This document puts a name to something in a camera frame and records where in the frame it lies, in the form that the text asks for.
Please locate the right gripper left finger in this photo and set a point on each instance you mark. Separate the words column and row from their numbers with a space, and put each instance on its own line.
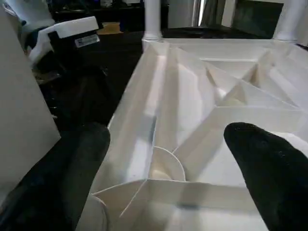
column 62, row 183

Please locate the white plastic table top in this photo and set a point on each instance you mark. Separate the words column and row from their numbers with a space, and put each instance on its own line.
column 192, row 96

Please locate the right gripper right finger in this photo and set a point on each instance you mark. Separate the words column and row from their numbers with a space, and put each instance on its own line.
column 274, row 178

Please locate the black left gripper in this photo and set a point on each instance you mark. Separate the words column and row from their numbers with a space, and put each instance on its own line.
column 77, row 53

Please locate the grey curtain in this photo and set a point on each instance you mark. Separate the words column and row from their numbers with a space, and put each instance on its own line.
column 211, row 12

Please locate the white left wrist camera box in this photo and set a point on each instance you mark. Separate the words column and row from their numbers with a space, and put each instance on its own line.
column 67, row 26

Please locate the white plastic table leg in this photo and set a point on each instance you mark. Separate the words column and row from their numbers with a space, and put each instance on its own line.
column 291, row 17
column 152, row 17
column 24, row 106

